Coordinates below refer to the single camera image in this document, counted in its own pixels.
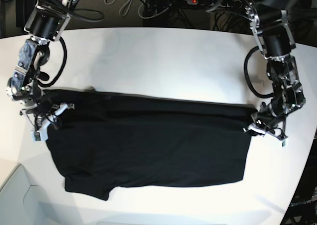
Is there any white bin corner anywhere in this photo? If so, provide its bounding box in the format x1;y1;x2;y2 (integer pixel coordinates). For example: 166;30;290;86
0;166;47;225

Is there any white cable loop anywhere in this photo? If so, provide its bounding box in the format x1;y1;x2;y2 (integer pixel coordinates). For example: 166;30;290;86
104;0;149;19

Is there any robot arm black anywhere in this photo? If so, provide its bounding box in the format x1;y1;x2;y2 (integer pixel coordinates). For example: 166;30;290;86
243;0;306;145
6;0;104;141

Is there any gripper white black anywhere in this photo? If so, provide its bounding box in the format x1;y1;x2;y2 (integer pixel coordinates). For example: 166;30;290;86
243;113;288;145
20;103;75;133

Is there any black equipment box left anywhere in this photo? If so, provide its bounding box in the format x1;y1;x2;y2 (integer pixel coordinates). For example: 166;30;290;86
15;0;27;28

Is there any black graphic t-shirt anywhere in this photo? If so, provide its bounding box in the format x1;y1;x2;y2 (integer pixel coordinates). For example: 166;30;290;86
43;90;256;200

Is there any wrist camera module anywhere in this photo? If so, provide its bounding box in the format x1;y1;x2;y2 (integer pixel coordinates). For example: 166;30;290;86
31;131;48;142
282;138;289;147

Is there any black power strip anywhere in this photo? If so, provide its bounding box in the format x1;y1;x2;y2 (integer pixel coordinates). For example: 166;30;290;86
186;0;242;9

